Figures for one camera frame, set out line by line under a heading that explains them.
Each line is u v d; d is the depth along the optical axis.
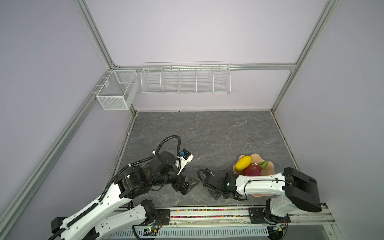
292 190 0.42
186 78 0.97
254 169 0.81
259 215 0.74
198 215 0.75
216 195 0.72
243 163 0.84
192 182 0.54
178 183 0.53
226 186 0.60
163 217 0.74
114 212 0.43
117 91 1.01
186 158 0.55
